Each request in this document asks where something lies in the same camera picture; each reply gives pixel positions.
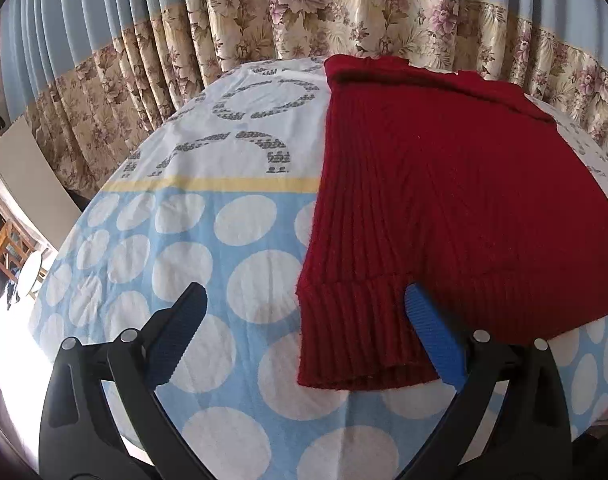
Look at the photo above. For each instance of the white flat board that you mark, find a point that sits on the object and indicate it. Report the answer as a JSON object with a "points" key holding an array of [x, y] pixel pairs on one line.
{"points": [[34, 180]]}

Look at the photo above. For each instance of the round white stool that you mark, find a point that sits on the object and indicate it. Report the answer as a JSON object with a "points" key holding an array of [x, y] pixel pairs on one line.
{"points": [[29, 272]]}

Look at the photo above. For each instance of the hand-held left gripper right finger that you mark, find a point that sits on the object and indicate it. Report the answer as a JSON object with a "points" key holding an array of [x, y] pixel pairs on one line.
{"points": [[433, 332]]}

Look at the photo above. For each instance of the red knitted sweater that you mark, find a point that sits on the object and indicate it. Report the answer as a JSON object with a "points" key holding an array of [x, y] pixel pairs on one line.
{"points": [[433, 170]]}

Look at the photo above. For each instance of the wooden chair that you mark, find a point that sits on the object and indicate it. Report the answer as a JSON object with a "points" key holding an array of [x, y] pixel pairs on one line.
{"points": [[9, 250]]}

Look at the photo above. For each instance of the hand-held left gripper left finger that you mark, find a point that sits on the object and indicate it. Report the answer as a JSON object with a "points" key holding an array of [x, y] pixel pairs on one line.
{"points": [[176, 332]]}

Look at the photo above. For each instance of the blue floral curtain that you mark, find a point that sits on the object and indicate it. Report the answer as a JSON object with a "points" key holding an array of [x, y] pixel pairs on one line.
{"points": [[149, 20]]}

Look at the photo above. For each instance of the printed dotted bed sheet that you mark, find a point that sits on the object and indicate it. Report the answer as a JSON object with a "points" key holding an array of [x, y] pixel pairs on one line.
{"points": [[184, 220]]}

